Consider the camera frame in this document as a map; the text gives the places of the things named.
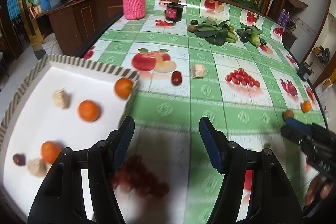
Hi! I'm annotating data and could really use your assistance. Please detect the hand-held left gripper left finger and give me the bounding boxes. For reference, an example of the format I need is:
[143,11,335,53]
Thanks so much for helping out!
[27,116,135,224]

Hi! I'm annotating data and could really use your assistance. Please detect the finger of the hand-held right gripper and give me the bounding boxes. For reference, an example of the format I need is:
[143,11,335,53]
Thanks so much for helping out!
[281,126,306,146]
[285,119,313,134]

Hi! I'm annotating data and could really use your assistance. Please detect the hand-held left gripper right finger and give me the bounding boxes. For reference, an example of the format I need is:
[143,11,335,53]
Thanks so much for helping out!
[199,116,307,224]

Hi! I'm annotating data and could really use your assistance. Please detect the beige sugarcane chunk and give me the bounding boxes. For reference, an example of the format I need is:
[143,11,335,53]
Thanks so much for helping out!
[27,158,48,177]
[52,88,71,109]
[191,64,208,79]

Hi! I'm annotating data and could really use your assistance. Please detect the white box with striped rim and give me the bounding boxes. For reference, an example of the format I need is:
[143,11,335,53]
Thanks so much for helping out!
[0,54,141,197]

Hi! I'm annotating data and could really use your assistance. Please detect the red date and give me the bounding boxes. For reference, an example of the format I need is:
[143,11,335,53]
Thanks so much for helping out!
[171,71,182,86]
[13,154,26,167]

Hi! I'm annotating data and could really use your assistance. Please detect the person's right hand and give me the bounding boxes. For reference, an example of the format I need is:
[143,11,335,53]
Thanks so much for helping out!
[304,175,334,205]

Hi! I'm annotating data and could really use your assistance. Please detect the green checked printed tablecloth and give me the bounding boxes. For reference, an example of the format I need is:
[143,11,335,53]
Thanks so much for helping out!
[73,0,328,224]

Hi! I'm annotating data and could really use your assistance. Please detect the white plastic bag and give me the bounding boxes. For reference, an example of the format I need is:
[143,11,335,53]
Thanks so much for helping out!
[315,78,331,98]

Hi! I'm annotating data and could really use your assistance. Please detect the dark green leaves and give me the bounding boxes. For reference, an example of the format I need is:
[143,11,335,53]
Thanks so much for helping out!
[236,25,267,42]

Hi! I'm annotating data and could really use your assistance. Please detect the green banana bunch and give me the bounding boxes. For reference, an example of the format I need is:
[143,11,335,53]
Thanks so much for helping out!
[224,30,238,44]

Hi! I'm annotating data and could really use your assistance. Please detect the dark green leafy vegetable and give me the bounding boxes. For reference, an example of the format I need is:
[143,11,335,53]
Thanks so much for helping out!
[194,20,229,46]

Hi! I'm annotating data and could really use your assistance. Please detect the white plastic bucket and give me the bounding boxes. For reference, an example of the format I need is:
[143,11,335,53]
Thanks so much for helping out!
[42,32,63,56]

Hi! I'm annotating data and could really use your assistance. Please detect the wooden side cabinet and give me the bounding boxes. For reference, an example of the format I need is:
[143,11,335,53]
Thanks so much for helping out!
[31,0,125,56]

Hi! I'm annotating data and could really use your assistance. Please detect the dark jar with pink label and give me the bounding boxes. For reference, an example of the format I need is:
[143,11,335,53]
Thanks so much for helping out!
[165,3,187,22]

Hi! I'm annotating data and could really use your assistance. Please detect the wooden wall shelf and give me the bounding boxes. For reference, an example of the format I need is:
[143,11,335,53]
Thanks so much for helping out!
[286,0,307,9]

